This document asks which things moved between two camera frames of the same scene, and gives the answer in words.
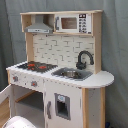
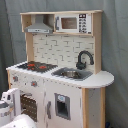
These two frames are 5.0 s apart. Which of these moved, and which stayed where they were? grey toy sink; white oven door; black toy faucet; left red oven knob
Moved: white oven door
Stayed: left red oven knob; black toy faucet; grey toy sink
